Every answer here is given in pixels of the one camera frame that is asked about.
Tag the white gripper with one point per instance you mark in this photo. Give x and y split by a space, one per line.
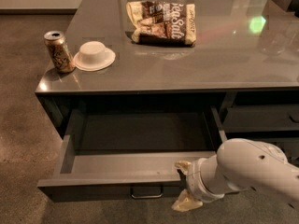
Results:
192 178

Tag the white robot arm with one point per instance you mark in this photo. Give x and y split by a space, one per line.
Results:
238 165

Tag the grey drawer cabinet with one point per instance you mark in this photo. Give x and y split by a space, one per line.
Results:
246 54

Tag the white upturned plastic bowl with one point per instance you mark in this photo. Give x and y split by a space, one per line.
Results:
93 56

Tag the sea salt chip bag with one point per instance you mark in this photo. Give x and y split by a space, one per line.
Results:
160 20

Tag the gold beverage can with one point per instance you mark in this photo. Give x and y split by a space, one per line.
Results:
60 55

